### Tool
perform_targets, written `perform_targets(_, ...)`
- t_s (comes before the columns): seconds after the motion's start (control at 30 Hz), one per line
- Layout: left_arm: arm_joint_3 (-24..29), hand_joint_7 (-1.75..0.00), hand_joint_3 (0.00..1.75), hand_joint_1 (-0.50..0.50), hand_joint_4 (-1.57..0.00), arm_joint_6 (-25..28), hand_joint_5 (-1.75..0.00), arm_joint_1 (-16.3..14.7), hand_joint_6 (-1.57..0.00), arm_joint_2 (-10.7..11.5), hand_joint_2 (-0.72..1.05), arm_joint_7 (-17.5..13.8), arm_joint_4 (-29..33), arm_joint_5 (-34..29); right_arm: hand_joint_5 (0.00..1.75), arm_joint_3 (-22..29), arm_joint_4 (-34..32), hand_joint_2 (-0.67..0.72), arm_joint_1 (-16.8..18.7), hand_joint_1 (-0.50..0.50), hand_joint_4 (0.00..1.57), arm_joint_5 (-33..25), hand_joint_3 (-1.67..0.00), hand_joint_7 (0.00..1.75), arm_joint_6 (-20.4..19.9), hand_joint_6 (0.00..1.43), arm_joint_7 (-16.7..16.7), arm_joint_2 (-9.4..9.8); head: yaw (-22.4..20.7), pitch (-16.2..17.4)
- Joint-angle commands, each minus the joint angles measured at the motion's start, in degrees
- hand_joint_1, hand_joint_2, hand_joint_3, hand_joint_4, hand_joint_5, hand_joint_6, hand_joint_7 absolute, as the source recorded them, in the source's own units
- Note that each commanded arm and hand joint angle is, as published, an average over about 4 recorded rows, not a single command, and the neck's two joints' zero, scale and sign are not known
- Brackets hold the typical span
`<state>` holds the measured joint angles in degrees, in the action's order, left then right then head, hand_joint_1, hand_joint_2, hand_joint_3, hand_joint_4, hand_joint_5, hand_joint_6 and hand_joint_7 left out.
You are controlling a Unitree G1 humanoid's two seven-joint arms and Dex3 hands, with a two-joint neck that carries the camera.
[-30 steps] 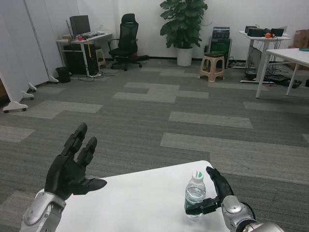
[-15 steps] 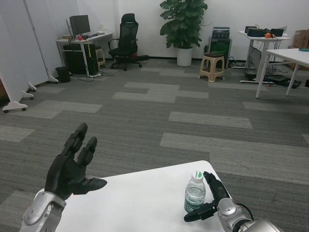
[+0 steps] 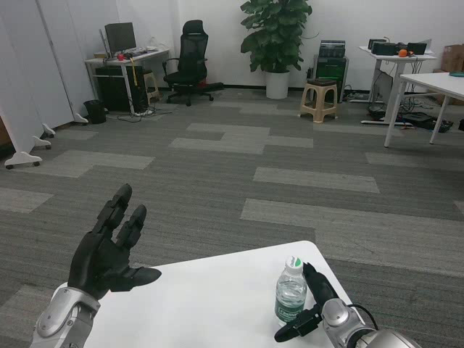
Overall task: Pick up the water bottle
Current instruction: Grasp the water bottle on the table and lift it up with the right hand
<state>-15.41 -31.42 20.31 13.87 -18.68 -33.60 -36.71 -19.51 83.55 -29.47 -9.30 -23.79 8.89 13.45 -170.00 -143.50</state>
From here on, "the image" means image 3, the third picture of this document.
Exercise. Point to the beige plastic stool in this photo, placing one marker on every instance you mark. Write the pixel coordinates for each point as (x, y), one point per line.
(148, 73)

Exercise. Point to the white power strip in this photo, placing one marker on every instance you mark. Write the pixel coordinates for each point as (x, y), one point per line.
(143, 113)

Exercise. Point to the beige stool brown seat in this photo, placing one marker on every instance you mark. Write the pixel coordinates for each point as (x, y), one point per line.
(320, 82)

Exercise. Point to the black computer cabinet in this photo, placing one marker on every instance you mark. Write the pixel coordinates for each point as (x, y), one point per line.
(114, 90)

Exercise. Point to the black long floor bag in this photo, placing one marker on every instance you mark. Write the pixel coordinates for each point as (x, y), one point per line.
(214, 85)

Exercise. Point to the white rectangular table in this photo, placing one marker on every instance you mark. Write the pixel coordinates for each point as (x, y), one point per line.
(427, 79)

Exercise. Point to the teal flat object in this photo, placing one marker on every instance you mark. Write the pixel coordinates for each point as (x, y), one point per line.
(457, 74)

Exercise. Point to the white office desk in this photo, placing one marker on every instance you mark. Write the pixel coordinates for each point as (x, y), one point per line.
(148, 54)

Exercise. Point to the black mesh office chair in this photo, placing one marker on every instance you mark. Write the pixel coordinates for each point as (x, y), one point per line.
(194, 47)

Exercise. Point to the clear water bottle green label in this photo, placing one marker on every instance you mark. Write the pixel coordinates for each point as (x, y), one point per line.
(290, 290)

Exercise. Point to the black striped equipment box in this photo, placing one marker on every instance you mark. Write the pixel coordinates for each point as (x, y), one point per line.
(332, 48)

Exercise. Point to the white standing desk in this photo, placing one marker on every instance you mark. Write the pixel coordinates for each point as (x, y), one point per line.
(391, 57)

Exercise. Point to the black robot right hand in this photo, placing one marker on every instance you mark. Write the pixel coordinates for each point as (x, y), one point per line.
(320, 290)

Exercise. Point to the black floor equipment tray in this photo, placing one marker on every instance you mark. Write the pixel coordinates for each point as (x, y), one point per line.
(417, 119)

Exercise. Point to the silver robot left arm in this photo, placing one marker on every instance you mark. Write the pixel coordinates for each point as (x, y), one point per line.
(59, 308)

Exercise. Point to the brown wooden cabinet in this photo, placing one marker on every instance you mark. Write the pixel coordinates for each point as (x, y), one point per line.
(1, 134)

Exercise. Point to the white rolling partition screen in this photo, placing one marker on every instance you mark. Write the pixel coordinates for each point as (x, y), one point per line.
(16, 90)
(54, 72)

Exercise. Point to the black trash bin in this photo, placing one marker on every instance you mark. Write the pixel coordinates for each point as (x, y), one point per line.
(95, 112)

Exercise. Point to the brown cardboard box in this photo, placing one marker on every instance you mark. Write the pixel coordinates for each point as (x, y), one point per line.
(453, 58)

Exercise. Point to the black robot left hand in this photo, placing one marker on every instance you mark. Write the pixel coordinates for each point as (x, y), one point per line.
(98, 257)

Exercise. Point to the large black equipment box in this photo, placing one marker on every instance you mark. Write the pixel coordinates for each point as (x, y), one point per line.
(382, 48)

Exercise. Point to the black computer monitor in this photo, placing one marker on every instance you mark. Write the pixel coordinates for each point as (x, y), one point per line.
(120, 36)

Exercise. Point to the small black equipment box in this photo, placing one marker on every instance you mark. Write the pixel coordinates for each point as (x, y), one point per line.
(417, 48)

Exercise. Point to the black green equipment case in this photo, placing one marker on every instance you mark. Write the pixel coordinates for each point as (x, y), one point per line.
(330, 69)

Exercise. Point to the green potted plant white pot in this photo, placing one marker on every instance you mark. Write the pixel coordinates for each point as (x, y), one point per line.
(275, 32)

